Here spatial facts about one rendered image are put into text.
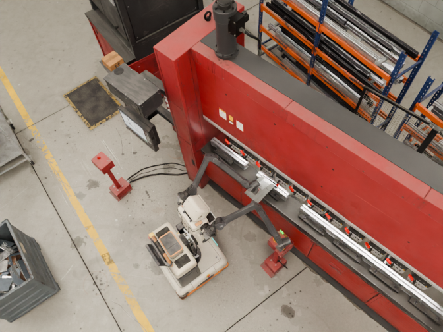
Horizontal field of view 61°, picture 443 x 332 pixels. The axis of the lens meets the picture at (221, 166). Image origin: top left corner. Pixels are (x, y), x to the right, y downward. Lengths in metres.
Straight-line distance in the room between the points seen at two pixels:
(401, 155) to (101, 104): 4.55
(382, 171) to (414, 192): 0.22
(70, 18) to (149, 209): 4.15
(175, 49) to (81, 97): 3.34
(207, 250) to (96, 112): 2.83
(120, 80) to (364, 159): 2.17
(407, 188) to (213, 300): 2.68
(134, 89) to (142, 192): 1.98
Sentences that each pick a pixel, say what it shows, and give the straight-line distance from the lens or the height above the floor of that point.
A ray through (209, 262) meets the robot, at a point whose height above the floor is 0.28.
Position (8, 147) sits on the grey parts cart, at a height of 0.33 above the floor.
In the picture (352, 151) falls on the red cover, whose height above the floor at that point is 2.30.
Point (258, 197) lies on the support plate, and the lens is 3.82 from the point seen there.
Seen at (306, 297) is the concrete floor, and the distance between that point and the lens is 4.59.
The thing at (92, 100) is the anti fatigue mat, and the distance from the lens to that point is 6.23.
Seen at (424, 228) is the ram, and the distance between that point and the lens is 2.91.
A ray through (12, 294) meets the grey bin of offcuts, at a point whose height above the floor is 0.67.
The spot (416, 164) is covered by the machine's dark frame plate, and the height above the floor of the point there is 2.30.
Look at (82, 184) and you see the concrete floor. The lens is 5.45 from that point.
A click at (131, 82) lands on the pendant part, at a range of 3.54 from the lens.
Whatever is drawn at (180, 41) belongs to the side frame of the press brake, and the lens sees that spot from 3.27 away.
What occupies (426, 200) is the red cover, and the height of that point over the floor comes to 2.29.
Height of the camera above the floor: 4.46
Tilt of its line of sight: 60 degrees down
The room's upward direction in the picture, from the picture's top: 6 degrees counter-clockwise
